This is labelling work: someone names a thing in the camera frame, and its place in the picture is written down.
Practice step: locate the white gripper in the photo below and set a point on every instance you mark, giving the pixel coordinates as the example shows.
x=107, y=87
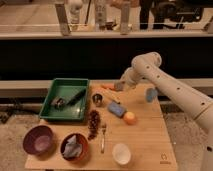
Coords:
x=125, y=83

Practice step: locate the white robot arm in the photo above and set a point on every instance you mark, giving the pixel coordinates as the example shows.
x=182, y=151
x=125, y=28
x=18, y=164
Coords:
x=198, y=105

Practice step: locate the blue eraser sponge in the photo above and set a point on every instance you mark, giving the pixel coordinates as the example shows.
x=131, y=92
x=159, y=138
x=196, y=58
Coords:
x=116, y=109

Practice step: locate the small metal cup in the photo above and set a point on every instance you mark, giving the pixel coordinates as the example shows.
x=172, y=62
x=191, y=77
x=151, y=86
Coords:
x=97, y=99

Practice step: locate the white plastic cup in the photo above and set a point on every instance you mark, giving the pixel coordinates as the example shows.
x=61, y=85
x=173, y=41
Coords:
x=121, y=154

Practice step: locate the orange carrot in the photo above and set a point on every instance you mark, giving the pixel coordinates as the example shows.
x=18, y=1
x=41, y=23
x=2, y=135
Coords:
x=108, y=86

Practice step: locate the orange fruit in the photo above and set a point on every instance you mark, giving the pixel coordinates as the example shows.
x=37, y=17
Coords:
x=129, y=118

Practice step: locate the black marker pen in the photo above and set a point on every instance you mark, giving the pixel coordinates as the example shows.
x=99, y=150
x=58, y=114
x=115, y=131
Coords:
x=76, y=97

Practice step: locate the dark grape bunch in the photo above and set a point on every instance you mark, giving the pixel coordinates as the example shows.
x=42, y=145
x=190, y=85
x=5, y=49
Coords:
x=93, y=124

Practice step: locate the silver fork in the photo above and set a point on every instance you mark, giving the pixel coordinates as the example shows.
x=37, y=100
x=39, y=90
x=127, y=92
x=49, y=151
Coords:
x=104, y=126

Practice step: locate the green plastic tray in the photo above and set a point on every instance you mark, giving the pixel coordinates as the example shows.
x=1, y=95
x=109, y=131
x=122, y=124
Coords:
x=65, y=88

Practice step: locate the small dark metal clip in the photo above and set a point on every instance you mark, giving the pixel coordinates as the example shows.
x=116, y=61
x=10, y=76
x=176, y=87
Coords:
x=58, y=103

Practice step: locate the red bowl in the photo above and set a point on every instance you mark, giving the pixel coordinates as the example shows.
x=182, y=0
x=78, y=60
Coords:
x=85, y=147

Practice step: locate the grey crumpled cloth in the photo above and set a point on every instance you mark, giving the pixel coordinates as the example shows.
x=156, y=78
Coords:
x=72, y=148

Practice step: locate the purple bowl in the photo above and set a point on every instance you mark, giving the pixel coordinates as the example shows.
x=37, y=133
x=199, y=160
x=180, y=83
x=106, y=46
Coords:
x=38, y=140

